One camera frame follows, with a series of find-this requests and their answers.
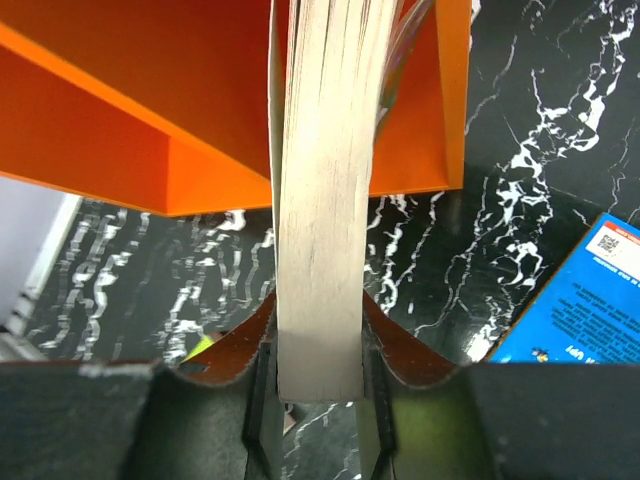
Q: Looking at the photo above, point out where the orange two-compartment shelf box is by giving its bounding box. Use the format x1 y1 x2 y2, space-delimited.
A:
1 1 472 216

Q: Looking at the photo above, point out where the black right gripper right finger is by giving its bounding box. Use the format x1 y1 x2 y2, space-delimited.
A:
357 297 639 479

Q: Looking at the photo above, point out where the green 104-storey treehouse book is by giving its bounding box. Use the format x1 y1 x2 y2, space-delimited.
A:
267 1 432 403

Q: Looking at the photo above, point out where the lime 65-storey treehouse book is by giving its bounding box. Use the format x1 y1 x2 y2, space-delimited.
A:
183 336 215 363

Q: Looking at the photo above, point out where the bright blue paperback book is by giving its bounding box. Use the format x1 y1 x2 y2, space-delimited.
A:
486 213 639 364

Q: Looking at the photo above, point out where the aluminium mounting rail frame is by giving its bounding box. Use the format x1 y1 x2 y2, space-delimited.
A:
1 194 82 362

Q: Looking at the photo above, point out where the black marble-pattern mat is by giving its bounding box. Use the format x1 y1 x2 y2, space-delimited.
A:
19 0 640 480

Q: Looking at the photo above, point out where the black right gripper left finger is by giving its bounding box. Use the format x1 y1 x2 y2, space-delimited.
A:
1 296 280 479

